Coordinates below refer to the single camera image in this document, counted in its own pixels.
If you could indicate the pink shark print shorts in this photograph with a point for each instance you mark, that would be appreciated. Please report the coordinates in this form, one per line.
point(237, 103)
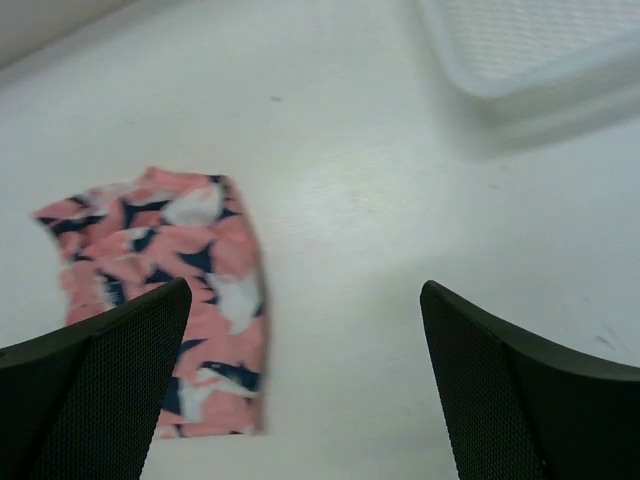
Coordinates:
point(122, 240)

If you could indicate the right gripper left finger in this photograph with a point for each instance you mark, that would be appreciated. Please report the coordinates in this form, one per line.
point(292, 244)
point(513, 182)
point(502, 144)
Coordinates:
point(83, 401)

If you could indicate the white perforated plastic basket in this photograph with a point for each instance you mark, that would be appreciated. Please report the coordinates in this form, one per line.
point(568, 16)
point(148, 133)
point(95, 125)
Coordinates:
point(537, 72)

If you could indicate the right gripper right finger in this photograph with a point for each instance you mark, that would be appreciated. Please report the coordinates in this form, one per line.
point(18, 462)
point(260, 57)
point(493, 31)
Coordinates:
point(519, 406)

